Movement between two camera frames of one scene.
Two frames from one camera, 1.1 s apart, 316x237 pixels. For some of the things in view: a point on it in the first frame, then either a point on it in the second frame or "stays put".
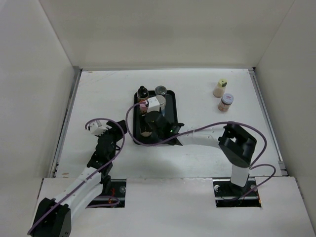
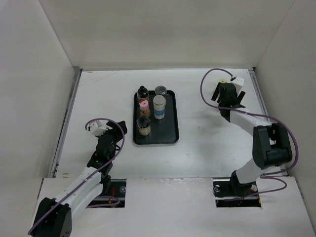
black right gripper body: x=160 y=135 -> x=220 y=104
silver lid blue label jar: x=162 y=101 stays put
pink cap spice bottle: x=143 y=107 stays put
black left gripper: x=114 y=130 stays put
